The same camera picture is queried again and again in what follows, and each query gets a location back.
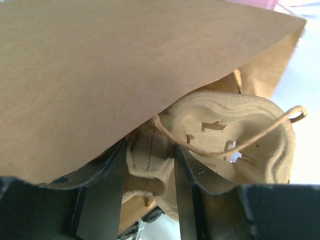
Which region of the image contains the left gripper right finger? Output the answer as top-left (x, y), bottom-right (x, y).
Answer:
top-left (174, 145), bottom-right (320, 240)

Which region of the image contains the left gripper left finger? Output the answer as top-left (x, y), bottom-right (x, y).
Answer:
top-left (0, 139), bottom-right (127, 240)

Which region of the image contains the cardboard cup carrier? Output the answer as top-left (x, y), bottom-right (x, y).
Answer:
top-left (122, 90), bottom-right (296, 220)

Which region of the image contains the brown paper bag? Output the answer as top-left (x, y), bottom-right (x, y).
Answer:
top-left (0, 0), bottom-right (308, 233)

